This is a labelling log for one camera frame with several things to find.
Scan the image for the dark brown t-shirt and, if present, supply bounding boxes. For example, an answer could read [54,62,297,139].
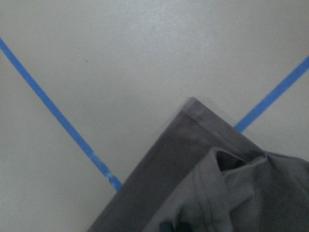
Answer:
[90,98,309,232]

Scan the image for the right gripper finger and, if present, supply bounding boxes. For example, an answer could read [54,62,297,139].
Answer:
[160,222,172,232]

